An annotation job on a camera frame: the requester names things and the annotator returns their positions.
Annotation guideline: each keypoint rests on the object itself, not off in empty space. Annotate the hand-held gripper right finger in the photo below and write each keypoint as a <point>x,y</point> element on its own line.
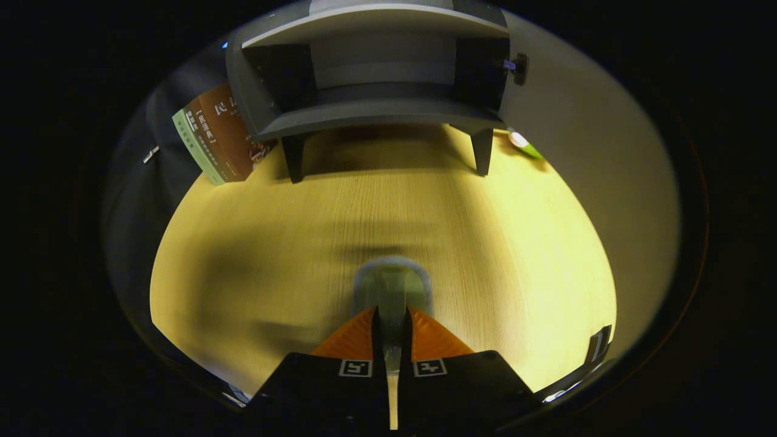
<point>405,346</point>

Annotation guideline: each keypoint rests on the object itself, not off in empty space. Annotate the black backdrop cloth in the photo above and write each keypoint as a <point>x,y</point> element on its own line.
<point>164,121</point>

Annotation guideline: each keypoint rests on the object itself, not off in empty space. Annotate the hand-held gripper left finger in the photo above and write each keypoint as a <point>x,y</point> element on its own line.
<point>379,346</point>

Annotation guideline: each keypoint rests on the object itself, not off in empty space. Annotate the grey cabinet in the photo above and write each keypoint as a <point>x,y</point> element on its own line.
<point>376,112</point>

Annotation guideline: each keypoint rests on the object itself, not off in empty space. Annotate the green item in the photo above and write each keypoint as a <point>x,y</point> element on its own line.
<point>391,285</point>

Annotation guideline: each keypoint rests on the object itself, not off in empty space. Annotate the brown book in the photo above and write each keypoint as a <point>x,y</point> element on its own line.
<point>212,142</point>
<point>234,130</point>

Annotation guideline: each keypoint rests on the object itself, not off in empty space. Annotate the silver clip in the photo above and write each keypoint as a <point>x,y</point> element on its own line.
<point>150,155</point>

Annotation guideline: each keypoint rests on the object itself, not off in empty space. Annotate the green and pink plush toy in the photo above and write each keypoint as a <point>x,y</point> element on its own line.
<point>527,145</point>

